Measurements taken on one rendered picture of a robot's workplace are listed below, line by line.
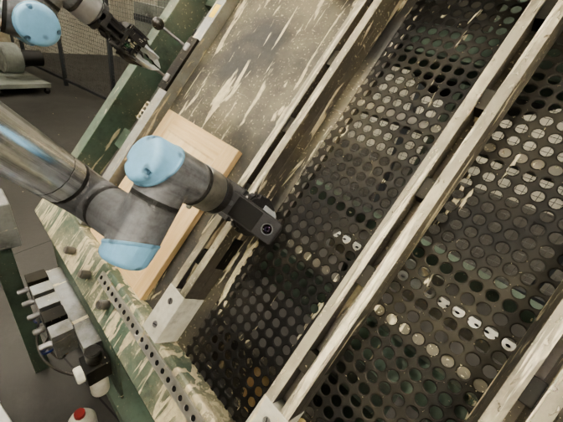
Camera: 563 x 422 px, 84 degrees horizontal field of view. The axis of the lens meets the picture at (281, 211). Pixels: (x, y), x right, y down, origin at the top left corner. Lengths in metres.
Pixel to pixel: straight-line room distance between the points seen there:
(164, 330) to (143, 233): 0.37
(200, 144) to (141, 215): 0.52
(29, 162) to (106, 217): 0.11
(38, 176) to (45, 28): 0.39
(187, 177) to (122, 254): 0.14
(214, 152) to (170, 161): 0.46
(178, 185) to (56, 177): 0.16
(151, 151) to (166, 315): 0.45
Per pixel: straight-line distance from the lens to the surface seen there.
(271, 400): 0.65
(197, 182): 0.49
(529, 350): 0.56
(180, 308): 0.79
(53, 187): 0.53
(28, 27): 0.83
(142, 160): 0.47
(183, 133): 1.04
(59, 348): 1.14
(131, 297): 0.95
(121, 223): 0.49
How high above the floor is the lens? 1.60
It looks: 31 degrees down
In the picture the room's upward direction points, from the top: 12 degrees clockwise
